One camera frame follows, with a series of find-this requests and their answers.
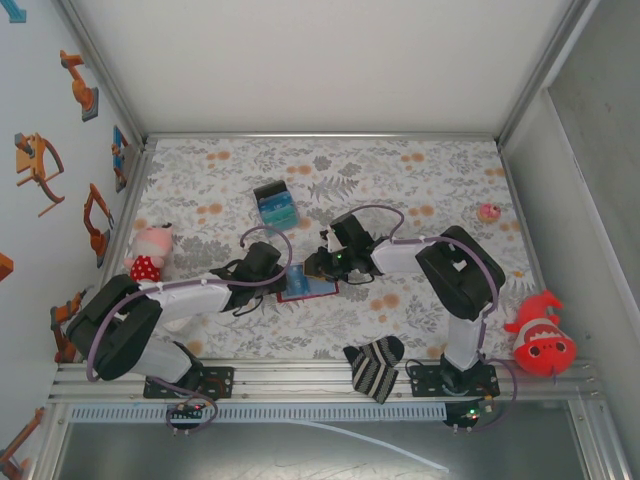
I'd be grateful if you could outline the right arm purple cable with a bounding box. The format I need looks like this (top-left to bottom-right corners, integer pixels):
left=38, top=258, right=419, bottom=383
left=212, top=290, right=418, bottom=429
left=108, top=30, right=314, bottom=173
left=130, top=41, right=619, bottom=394
left=329, top=204, right=520, bottom=435

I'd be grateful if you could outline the blue orange conveyor sticker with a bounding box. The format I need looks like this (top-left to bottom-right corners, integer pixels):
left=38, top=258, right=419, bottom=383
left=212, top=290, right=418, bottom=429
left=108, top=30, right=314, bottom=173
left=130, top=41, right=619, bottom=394
left=110, top=124, right=132, bottom=194

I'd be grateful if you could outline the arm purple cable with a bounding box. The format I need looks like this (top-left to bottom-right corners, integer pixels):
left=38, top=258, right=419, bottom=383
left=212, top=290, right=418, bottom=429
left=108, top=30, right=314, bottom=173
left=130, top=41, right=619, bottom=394
left=87, top=225, right=294, bottom=437
left=329, top=204, right=520, bottom=435

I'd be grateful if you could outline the navy printed card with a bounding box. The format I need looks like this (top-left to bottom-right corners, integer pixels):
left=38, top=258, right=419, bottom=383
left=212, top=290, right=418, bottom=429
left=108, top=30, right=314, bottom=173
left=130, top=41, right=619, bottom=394
left=256, top=195, right=295, bottom=212

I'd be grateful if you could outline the aluminium frame rail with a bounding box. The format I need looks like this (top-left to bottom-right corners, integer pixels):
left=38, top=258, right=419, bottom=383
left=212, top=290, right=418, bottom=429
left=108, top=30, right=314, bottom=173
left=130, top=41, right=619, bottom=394
left=97, top=139, right=157, bottom=364
left=144, top=131, right=501, bottom=146
left=47, top=358, right=609, bottom=404

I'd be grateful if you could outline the aluminium frame post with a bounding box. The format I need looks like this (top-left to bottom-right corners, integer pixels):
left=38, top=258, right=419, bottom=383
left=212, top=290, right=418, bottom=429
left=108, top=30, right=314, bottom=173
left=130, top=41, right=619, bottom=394
left=499, top=0, right=591, bottom=146
left=52, top=0, right=151, bottom=146

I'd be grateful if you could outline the black cream striped sock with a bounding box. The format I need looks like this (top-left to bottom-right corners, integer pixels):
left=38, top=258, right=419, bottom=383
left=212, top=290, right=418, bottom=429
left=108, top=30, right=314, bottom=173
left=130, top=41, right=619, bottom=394
left=342, top=335, right=405, bottom=405

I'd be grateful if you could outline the red card holder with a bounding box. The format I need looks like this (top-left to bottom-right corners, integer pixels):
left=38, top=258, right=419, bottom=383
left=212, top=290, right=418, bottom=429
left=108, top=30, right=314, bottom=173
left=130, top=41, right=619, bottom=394
left=275, top=261, right=340, bottom=304

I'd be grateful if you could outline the red fish plush toy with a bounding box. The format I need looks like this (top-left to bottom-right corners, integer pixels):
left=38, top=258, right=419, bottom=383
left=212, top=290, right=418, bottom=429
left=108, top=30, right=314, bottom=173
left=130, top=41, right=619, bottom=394
left=503, top=288, right=578, bottom=377

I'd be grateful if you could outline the pink plush toy polka dress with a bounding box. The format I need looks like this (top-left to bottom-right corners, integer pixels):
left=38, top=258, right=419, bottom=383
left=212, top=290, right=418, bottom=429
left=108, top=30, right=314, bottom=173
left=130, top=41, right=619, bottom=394
left=123, top=223, right=175, bottom=282

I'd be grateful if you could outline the orange grey robot sticker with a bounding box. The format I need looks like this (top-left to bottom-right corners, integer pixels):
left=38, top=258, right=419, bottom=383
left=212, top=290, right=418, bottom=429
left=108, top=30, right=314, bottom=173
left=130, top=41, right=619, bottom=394
left=49, top=284, right=96, bottom=364

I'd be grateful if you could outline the black teal card box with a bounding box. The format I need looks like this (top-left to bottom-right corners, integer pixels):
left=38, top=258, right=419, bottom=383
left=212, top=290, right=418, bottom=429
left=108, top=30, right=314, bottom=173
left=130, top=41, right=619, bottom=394
left=252, top=181, right=301, bottom=238

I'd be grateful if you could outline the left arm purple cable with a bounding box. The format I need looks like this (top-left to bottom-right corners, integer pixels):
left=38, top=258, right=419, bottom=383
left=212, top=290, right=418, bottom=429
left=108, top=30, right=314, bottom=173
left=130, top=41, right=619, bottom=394
left=87, top=225, right=294, bottom=437

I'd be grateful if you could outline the orange claw machine sticker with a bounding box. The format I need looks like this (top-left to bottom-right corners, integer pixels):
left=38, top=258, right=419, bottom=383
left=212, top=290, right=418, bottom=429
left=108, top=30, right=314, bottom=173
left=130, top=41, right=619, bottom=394
left=13, top=132, right=66, bottom=217

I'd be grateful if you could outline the white slotted cable duct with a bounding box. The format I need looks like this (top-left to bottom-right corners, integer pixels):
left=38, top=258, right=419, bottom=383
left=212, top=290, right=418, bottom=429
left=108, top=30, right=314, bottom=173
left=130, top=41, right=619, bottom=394
left=68, top=403, right=448, bottom=422

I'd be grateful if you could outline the floral table mat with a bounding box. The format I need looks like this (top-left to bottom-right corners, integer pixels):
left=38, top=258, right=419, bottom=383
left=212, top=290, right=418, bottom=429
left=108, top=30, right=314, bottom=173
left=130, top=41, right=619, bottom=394
left=107, top=137, right=539, bottom=361

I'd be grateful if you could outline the orange crane sticker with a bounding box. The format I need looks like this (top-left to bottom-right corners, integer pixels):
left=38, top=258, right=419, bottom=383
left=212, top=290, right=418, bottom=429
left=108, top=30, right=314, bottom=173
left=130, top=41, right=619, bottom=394
left=0, top=407, right=46, bottom=474

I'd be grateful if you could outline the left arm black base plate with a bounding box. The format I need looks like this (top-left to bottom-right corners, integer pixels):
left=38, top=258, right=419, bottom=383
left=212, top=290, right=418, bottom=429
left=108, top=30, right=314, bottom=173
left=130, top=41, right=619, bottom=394
left=143, top=366, right=235, bottom=400

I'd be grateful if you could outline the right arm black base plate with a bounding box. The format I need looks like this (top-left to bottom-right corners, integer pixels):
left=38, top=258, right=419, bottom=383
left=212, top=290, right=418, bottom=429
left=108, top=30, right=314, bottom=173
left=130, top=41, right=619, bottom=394
left=408, top=360, right=501, bottom=399

